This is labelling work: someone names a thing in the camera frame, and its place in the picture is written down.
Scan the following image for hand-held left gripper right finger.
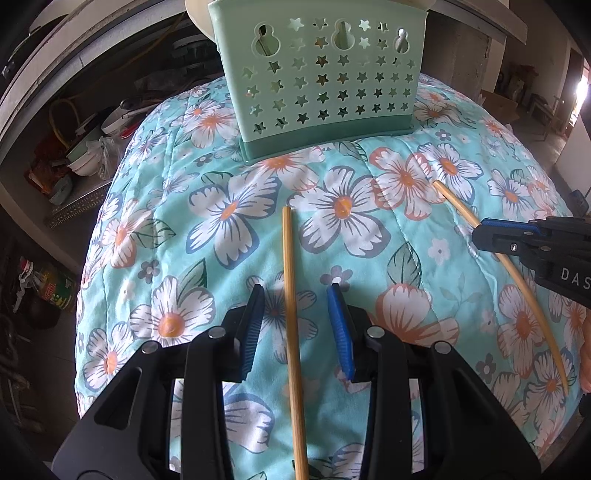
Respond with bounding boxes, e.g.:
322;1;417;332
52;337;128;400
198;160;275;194
325;284;542;480

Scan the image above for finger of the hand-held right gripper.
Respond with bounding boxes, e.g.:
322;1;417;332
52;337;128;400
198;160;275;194
529;215;591;238
471;220;555;257

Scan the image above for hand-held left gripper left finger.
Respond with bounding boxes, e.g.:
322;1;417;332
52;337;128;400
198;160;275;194
51;284;267;480

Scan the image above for wooden chopstick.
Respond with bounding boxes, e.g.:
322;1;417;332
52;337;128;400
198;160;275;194
432;179;570;397
282;206;310;480

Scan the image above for green star-cutout utensil holder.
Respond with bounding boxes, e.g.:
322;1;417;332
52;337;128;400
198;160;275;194
208;0;428;165

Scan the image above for person's right hand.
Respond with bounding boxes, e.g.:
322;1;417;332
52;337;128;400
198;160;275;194
579;342;591;394

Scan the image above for turquoise floral quilt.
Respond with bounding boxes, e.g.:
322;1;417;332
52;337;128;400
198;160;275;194
75;74;588;480

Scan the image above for wooden bench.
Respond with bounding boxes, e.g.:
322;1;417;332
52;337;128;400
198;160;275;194
530;91;568;136

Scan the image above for cardboard box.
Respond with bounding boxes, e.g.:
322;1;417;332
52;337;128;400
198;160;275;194
479;89;521;117

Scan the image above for green cooking oil bottle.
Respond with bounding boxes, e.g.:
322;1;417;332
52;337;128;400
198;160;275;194
41;262;78;315

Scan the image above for pile of white bowls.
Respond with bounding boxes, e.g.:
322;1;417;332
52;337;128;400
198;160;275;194
64;98;154;179

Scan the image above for yellow hose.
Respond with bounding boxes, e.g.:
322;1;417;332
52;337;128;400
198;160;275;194
48;98;77;149

